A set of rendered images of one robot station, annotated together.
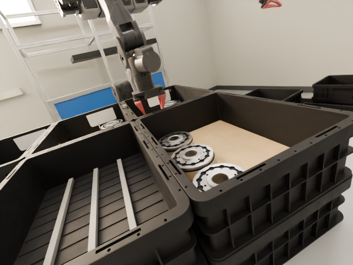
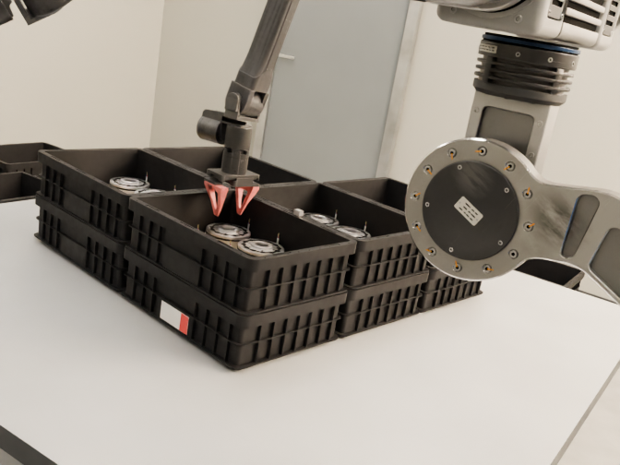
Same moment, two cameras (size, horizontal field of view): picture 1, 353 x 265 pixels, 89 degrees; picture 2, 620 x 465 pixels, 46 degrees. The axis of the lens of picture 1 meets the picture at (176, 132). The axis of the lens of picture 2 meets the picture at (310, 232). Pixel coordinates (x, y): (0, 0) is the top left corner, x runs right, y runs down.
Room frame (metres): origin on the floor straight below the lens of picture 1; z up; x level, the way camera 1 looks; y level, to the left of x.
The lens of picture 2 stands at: (2.06, -0.62, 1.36)
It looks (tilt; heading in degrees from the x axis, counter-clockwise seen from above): 17 degrees down; 148
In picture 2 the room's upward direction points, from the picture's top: 10 degrees clockwise
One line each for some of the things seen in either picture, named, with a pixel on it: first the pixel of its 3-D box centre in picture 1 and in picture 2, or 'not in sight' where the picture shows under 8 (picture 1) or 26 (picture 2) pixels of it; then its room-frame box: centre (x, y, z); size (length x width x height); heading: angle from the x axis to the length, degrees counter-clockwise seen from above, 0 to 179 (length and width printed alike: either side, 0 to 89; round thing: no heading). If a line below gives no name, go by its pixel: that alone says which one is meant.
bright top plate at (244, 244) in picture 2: not in sight; (261, 247); (0.74, 0.09, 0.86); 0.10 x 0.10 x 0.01
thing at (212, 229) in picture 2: not in sight; (228, 231); (0.63, 0.06, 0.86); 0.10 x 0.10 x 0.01
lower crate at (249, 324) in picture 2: not in sight; (231, 294); (0.76, 0.03, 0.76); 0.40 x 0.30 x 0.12; 17
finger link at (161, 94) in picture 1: (156, 102); (223, 195); (0.63, 0.04, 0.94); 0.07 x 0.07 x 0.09; 12
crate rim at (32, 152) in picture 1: (88, 123); (336, 212); (0.67, 0.32, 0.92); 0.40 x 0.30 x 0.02; 17
